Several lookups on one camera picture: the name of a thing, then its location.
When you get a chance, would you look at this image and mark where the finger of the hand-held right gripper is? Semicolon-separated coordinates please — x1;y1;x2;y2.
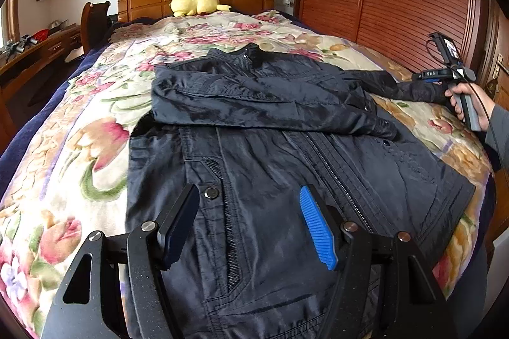
411;69;443;84

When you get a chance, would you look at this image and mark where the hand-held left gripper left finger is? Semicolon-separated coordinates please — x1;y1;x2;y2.
41;183;199;339

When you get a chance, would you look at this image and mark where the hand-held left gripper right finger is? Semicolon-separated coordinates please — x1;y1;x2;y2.
299;185;448;339

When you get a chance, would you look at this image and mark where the dark navy jacket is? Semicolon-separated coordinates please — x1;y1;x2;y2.
125;42;477;339

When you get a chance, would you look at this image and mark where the person's right forearm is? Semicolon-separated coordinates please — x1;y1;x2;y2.
483;100;509;173

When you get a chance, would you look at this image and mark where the person's right hand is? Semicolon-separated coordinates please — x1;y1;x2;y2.
444;82;496;133

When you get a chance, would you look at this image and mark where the floral blanket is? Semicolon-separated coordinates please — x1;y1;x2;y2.
0;10;496;339

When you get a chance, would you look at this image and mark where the dark blue bed sheet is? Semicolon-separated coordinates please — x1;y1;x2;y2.
0;49;104;197

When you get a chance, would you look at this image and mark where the wooden chair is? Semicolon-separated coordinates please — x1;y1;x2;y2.
80;0;111;53

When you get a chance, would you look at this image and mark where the yellow plush toy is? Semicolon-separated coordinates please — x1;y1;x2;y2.
170;0;233;18

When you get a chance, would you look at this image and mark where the wooden desk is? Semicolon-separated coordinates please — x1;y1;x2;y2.
0;23;84;125

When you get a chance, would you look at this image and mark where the brass door handle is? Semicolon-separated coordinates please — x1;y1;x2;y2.
495;55;509;85

